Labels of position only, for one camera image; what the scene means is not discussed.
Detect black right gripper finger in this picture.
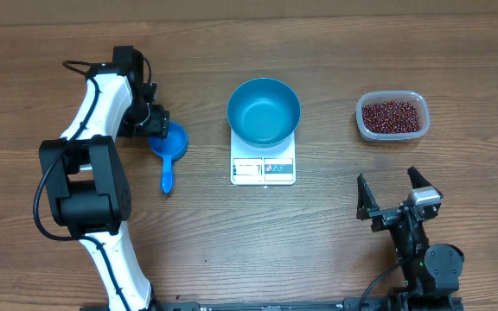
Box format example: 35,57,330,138
407,167,427,189
356,175,380,220

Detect blue plastic measuring scoop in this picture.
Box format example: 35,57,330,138
148,122,188,194

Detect red adzuki beans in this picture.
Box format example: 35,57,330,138
361,101,420,134

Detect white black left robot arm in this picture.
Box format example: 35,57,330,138
33,46,169,310

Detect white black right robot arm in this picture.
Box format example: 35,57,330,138
356,167,465,311

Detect white digital kitchen scale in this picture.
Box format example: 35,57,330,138
230,132,297,186

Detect teal metal bowl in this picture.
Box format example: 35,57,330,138
227,78,302,148

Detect clear plastic container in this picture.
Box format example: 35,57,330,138
355,91,431,143

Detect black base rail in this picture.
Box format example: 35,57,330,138
80,296,464,311

